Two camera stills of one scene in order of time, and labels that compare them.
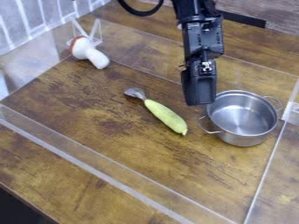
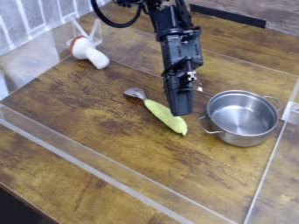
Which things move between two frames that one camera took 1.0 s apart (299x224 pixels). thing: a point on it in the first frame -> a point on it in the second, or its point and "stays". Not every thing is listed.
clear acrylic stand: x=96 y=34 stays
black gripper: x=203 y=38 -> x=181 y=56
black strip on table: x=240 y=18 stays
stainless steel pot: x=243 y=115 stays
